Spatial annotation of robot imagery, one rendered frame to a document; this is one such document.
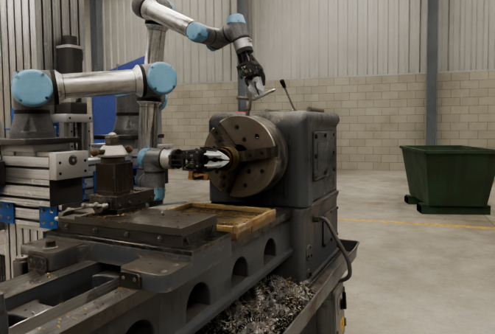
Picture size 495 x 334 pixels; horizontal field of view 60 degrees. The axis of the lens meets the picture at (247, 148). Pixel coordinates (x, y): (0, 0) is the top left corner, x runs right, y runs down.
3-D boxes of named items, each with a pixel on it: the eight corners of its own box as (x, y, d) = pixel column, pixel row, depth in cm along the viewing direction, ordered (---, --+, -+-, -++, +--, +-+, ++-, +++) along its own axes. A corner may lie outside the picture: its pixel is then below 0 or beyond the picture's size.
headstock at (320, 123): (258, 183, 244) (258, 114, 242) (342, 188, 223) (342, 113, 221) (202, 200, 190) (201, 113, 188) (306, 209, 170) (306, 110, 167)
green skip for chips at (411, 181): (398, 199, 676) (399, 145, 672) (461, 200, 665) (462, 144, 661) (423, 217, 543) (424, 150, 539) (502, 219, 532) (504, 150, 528)
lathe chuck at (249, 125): (211, 186, 180) (217, 111, 177) (281, 200, 167) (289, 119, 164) (199, 189, 172) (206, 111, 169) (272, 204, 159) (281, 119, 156)
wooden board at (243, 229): (190, 211, 167) (190, 201, 167) (276, 220, 152) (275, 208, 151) (139, 228, 140) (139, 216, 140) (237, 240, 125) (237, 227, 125)
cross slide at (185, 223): (95, 217, 130) (95, 203, 130) (218, 231, 111) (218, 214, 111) (48, 230, 115) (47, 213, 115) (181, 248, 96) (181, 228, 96)
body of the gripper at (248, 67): (239, 80, 175) (231, 52, 176) (248, 82, 183) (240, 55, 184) (255, 73, 172) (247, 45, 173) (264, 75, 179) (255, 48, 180)
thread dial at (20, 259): (26, 290, 108) (24, 252, 107) (35, 293, 106) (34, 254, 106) (12, 296, 105) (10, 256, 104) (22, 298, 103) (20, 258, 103)
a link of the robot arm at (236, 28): (230, 22, 186) (246, 13, 181) (237, 46, 185) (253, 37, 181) (220, 19, 179) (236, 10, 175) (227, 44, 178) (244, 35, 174)
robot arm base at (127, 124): (104, 134, 194) (104, 112, 194) (128, 133, 208) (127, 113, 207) (130, 134, 187) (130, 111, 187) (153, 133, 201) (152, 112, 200)
